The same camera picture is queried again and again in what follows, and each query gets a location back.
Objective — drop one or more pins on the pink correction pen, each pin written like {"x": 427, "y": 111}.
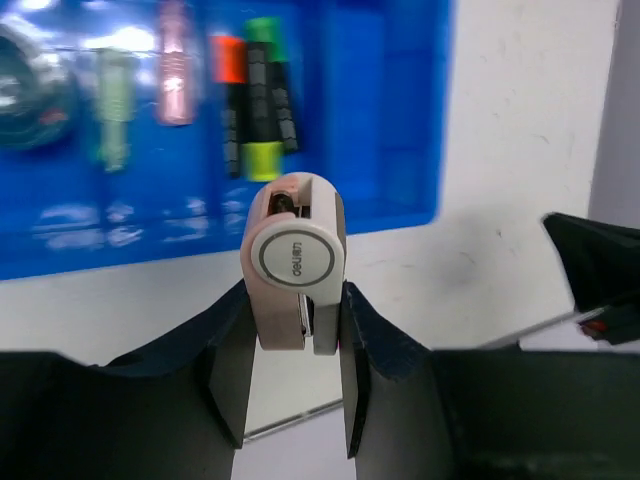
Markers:
{"x": 174, "y": 105}

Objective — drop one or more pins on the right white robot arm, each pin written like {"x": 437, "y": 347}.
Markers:
{"x": 601, "y": 266}

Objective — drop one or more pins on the pink white stapler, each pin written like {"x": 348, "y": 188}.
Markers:
{"x": 293, "y": 257}

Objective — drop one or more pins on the orange cap black highlighter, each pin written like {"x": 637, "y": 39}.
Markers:
{"x": 230, "y": 75}

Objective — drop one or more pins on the green cap black highlighter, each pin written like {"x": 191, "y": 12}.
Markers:
{"x": 268, "y": 30}

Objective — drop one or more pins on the blue plastic divided tray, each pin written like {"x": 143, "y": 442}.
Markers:
{"x": 369, "y": 80}

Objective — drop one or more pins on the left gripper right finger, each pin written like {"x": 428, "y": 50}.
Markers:
{"x": 415, "y": 413}

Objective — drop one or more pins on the yellow cap black highlighter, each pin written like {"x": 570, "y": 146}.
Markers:
{"x": 263, "y": 146}

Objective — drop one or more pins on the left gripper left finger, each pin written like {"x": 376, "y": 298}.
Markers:
{"x": 174, "y": 408}

